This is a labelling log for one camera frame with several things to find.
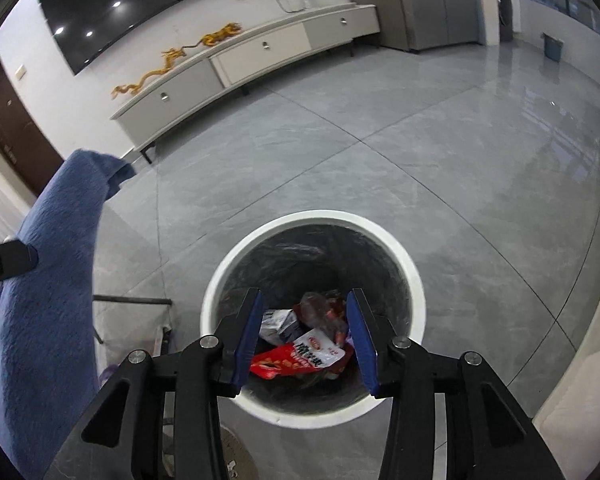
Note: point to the white round trash can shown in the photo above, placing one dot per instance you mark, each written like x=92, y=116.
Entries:
x=320, y=217

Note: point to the metal table frame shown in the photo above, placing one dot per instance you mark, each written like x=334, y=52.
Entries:
x=130, y=300

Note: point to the brown entrance door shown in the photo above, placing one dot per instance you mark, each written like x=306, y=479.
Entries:
x=15, y=125

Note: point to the beige sofa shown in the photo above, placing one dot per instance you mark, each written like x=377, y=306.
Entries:
x=580, y=410

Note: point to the blue fluffy table cloth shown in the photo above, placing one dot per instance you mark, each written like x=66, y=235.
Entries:
x=45, y=310

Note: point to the golden tiger figurine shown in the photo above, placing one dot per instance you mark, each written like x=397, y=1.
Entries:
x=222, y=34

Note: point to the white tv cabinet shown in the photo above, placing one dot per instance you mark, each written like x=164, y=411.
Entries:
x=240, y=60

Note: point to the beige wall switch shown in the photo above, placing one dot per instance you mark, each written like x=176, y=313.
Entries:
x=21, y=73

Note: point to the red and white snack bag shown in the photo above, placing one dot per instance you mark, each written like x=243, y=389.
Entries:
x=290, y=357

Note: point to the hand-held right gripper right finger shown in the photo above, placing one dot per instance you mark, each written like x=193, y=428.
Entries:
x=362, y=340

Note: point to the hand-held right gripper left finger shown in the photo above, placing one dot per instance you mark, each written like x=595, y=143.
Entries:
x=247, y=340

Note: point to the clear red wrapper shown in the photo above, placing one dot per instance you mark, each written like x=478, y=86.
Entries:
x=320, y=310

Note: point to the round beige base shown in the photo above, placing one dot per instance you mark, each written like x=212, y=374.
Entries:
x=240, y=455

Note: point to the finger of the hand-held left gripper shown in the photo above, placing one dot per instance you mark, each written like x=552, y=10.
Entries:
x=10, y=262

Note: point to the large wall television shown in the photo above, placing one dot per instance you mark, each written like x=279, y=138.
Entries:
x=130, y=5

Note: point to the white printed carton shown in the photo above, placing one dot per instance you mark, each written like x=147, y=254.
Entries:
x=282, y=327

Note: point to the long golden dragon figurine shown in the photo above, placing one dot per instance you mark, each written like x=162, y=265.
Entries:
x=140, y=82

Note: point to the grey blue bin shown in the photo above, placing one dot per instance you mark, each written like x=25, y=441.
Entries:
x=553, y=47

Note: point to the grey refrigerator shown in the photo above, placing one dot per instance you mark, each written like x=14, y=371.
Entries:
x=420, y=0

